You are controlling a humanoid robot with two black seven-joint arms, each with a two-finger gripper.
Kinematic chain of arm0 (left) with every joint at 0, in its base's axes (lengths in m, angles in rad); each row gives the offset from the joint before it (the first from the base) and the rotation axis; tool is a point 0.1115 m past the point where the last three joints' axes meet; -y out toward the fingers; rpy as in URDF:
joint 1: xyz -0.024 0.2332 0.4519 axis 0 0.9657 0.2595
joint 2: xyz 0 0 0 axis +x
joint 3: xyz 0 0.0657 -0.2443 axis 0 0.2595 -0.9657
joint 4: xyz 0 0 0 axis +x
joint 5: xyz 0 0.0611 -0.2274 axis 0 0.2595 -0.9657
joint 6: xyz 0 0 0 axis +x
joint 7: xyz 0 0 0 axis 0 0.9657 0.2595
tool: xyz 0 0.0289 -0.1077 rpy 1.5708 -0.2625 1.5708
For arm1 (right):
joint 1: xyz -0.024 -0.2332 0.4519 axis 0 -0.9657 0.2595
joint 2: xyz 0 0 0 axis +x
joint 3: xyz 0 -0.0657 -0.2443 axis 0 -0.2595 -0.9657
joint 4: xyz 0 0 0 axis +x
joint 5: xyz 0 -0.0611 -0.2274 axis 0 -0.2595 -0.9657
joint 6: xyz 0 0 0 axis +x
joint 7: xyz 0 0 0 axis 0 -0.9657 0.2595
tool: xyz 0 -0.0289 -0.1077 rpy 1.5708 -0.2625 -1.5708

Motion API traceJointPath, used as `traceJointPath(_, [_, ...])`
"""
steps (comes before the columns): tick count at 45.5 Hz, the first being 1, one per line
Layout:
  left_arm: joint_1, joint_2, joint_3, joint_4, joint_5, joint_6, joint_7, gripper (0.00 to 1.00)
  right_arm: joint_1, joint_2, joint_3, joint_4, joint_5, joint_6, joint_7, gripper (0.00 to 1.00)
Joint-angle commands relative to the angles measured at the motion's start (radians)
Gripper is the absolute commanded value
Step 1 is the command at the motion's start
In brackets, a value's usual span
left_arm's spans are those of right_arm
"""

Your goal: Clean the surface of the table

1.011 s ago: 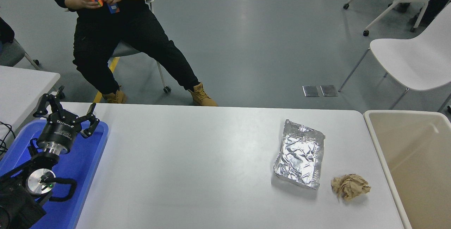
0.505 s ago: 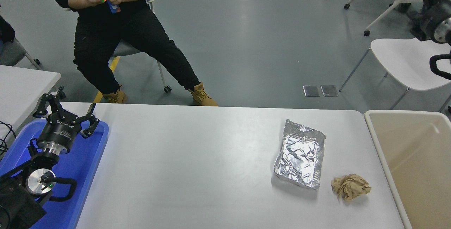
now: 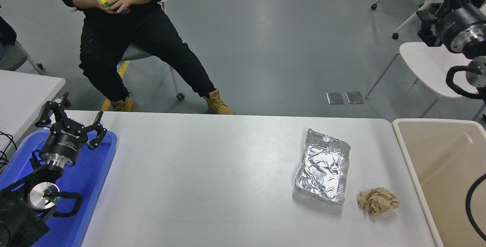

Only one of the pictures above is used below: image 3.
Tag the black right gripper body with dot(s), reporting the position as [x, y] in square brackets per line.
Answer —
[457, 21]

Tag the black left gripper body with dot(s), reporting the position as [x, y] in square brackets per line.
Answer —
[62, 140]

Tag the silver foil tray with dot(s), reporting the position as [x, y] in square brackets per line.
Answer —
[322, 167]

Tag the tan paper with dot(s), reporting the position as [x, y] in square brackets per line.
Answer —
[377, 201]

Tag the person's right forearm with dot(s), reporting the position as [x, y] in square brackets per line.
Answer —
[76, 0]

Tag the person's right hand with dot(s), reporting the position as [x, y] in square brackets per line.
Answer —
[91, 2]

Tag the person's left hand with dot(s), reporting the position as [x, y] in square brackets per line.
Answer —
[123, 0]

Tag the white shell chair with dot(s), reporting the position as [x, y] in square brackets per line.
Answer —
[421, 60]

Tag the white side table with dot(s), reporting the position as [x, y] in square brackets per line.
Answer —
[22, 95]

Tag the blue plastic tray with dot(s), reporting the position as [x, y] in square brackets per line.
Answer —
[87, 186]

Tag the grey padded chair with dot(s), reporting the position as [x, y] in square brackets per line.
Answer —
[11, 57]

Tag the grey wheeled chair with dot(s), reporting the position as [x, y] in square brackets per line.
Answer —
[133, 53]

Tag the seated person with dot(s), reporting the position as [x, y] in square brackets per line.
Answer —
[114, 41]

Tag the person in dark clothing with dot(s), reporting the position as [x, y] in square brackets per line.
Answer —
[5, 34]

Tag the silver floor plate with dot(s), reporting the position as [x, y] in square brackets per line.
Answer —
[354, 98]
[335, 98]

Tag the large pale beige bin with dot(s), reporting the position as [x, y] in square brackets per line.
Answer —
[436, 171]

